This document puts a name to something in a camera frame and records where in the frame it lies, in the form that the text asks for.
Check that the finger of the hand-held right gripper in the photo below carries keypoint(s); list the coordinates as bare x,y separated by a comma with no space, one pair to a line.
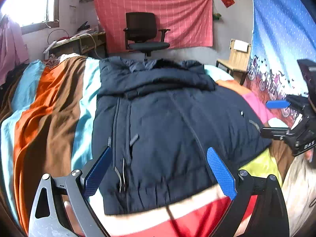
277,104
274,132

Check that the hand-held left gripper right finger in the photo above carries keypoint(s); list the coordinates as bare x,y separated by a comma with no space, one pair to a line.
222,172

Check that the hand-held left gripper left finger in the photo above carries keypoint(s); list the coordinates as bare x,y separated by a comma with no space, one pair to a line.
98,171

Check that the dark navy padded jacket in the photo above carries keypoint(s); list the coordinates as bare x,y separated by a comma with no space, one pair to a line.
172,128

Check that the person's right hand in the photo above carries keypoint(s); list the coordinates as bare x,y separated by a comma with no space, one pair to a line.
310,156

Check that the wooden chair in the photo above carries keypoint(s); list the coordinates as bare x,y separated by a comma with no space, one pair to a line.
237,58

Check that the cream fleece blanket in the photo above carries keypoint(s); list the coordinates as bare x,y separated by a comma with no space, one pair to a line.
298,192

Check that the white box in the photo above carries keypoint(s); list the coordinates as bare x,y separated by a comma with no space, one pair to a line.
240,45

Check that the colourful striped blanket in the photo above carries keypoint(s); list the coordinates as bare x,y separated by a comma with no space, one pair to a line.
49,118

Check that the blue printed bicycle cloth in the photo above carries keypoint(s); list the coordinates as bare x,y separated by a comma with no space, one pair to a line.
279,29

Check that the small green hanging object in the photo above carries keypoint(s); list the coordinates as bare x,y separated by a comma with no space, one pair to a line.
217,16

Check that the cluttered wooden desk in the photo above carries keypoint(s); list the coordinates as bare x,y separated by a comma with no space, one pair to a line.
91,43

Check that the black desk stapler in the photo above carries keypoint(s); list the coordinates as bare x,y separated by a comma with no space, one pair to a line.
82,26

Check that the black office chair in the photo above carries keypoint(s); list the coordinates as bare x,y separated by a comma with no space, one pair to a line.
142,26

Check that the pink curtain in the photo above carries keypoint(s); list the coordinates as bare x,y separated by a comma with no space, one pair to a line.
11,47

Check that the barred window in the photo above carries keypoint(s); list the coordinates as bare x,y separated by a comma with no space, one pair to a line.
29,5

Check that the red plaid wall cloth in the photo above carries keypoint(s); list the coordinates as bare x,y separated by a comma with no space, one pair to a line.
187,19

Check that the white wall calendar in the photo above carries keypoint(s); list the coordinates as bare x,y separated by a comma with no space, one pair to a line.
73,14

